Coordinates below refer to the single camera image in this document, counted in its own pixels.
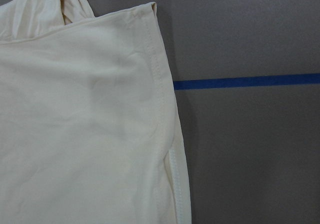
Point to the cream long-sleeve printed shirt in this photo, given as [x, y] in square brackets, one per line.
[89, 125]

